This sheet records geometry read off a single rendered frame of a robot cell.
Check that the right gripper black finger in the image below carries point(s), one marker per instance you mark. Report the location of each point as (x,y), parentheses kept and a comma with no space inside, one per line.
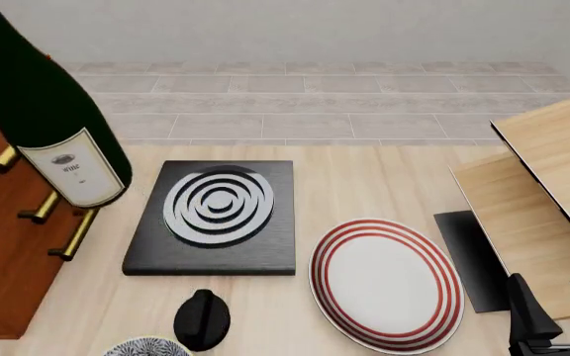
(530,315)

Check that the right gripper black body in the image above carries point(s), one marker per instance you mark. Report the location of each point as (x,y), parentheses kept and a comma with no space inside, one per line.
(552,349)

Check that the red-brown wooden cabinet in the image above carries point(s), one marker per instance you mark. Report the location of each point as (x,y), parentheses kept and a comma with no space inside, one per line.
(3,267)

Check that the dark green wine bottle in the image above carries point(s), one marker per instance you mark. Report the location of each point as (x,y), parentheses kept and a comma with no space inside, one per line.
(42,100)

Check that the pale wooden slat tray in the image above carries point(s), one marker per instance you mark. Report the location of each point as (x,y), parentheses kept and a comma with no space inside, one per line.
(527,207)

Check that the white plate with red rings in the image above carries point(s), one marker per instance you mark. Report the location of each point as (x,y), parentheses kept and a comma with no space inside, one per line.
(381,285)

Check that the round black stove knob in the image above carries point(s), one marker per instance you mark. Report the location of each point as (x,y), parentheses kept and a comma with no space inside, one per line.
(201,322)

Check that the flat black stove plate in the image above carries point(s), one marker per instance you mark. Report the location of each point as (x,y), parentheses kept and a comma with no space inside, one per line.
(156,252)

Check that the patterned bowl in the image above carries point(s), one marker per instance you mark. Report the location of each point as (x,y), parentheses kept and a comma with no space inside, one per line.
(141,348)

